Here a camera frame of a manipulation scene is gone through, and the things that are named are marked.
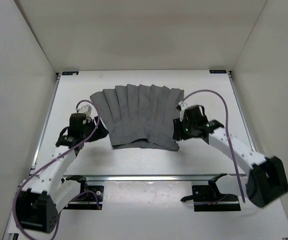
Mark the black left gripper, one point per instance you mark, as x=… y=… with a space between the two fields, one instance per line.
x=101 y=131

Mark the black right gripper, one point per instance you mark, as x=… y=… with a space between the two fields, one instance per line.
x=179 y=134

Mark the grey pleated skirt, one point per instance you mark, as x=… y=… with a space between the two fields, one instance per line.
x=139 y=116

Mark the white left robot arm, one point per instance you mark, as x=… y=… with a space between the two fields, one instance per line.
x=41 y=198

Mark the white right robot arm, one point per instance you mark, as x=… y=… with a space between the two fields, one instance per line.
x=265 y=178

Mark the blue label sticker left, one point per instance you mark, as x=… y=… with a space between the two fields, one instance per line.
x=69 y=73

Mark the blue label sticker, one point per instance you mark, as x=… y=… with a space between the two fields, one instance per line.
x=69 y=73
x=217 y=71

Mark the blue label sticker right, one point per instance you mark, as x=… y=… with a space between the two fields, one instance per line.
x=217 y=71

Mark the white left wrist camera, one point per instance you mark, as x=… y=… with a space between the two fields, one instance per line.
x=86 y=109

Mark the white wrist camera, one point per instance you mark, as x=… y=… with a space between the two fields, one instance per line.
x=181 y=107
x=86 y=109

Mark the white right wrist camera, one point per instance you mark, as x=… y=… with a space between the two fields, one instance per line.
x=181 y=107

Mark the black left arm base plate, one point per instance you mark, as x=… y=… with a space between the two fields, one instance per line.
x=91 y=200

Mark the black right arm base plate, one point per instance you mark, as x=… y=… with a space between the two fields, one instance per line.
x=206 y=200

